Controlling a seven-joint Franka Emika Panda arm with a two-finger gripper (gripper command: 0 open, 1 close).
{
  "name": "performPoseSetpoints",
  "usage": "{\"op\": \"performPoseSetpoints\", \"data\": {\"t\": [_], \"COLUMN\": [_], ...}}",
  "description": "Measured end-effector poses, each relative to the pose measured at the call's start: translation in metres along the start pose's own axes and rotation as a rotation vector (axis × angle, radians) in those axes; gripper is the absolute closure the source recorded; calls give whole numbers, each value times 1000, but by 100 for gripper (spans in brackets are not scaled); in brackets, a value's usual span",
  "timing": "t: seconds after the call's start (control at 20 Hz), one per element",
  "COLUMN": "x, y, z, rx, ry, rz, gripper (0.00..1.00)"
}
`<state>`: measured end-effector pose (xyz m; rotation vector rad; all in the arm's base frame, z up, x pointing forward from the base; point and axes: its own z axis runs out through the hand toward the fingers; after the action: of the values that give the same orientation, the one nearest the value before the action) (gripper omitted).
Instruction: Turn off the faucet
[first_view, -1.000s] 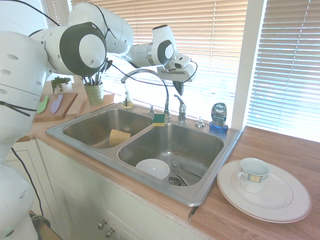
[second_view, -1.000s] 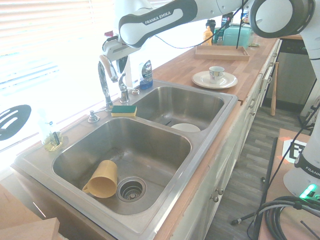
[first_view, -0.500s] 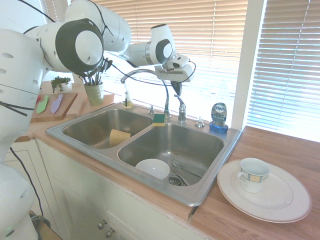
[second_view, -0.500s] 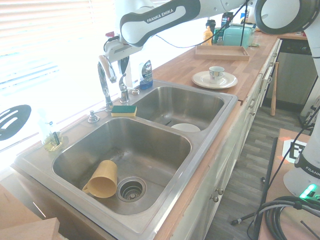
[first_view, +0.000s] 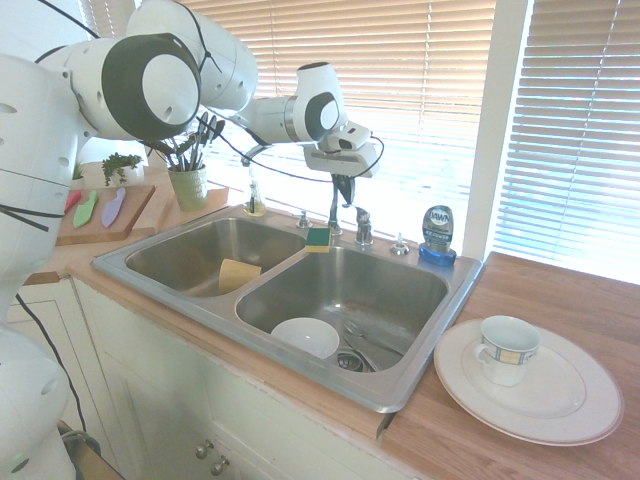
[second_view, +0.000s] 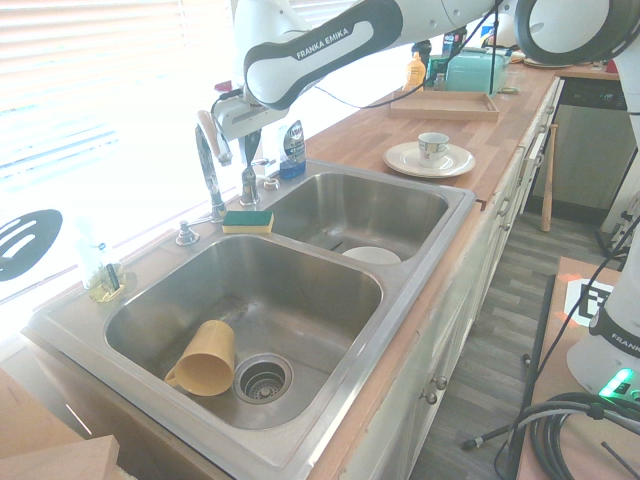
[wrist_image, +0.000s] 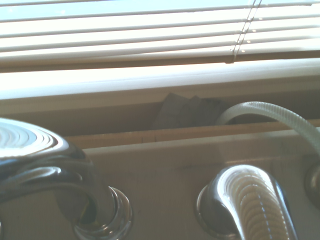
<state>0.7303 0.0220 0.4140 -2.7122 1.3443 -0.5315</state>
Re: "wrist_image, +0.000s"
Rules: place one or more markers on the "chrome gooseneck faucet spout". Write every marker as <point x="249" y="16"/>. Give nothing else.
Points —
<point x="37" y="155"/>

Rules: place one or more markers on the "grey crumpled cloth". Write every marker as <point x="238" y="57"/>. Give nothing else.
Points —
<point x="180" y="112"/>

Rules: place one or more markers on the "white window sill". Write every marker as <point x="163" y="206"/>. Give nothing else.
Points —
<point x="150" y="80"/>

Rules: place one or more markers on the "wide white window blind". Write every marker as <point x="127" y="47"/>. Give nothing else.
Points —
<point x="125" y="37"/>

